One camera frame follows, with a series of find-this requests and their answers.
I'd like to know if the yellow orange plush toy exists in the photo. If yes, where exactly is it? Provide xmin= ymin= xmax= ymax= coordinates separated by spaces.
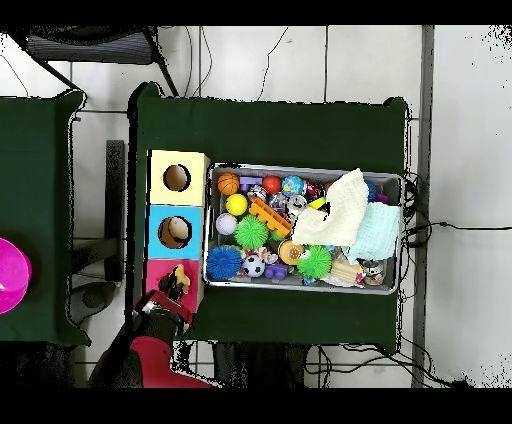
xmin=173 ymin=263 xmax=192 ymax=291

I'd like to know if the large blue spiky ball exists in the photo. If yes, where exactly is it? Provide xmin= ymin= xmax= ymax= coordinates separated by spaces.
xmin=206 ymin=244 xmax=244 ymax=282

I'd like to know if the long orange toy block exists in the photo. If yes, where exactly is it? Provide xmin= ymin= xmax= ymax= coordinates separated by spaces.
xmin=248 ymin=197 xmax=293 ymax=239

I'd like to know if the cream cloth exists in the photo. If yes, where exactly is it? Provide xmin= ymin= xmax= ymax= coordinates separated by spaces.
xmin=291 ymin=167 xmax=370 ymax=248

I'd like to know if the mint green cloth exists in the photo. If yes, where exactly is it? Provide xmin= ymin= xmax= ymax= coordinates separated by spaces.
xmin=345 ymin=201 xmax=401 ymax=265

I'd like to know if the wooden box with three holes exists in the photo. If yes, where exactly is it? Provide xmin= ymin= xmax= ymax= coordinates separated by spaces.
xmin=141 ymin=149 xmax=212 ymax=314

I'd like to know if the silver mesh bin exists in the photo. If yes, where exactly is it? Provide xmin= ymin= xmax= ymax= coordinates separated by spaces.
xmin=202 ymin=162 xmax=403 ymax=296

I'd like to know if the dark grey floor base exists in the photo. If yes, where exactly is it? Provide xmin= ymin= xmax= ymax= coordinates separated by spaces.
xmin=67 ymin=280 xmax=117 ymax=325

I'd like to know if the toy soccer ball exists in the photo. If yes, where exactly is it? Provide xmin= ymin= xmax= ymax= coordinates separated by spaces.
xmin=242 ymin=254 xmax=267 ymax=278

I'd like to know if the white toy baseball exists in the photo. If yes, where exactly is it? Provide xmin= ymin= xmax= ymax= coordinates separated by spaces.
xmin=215 ymin=212 xmax=239 ymax=236

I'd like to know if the yellow ball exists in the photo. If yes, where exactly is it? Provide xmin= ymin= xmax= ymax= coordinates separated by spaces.
xmin=225 ymin=193 xmax=250 ymax=217

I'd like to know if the orange toy basketball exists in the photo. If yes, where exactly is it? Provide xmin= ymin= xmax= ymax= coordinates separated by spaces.
xmin=216 ymin=172 xmax=240 ymax=196

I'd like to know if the green spiky ball with eyes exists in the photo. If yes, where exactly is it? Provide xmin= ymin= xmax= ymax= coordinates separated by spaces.
xmin=296 ymin=244 xmax=334 ymax=280

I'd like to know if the magenta bowl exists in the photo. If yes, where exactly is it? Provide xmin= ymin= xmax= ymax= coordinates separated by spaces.
xmin=0 ymin=237 xmax=33 ymax=315

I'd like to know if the dark green side table cloth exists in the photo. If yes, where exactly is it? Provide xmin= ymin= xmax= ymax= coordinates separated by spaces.
xmin=0 ymin=90 xmax=91 ymax=345

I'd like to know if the black chair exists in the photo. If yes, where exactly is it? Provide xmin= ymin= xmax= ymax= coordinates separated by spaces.
xmin=7 ymin=25 xmax=179 ymax=97

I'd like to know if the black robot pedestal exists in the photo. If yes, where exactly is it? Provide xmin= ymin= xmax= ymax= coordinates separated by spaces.
xmin=211 ymin=341 xmax=309 ymax=388

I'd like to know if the black floor cable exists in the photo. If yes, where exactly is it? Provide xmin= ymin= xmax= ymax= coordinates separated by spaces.
xmin=403 ymin=221 xmax=512 ymax=247

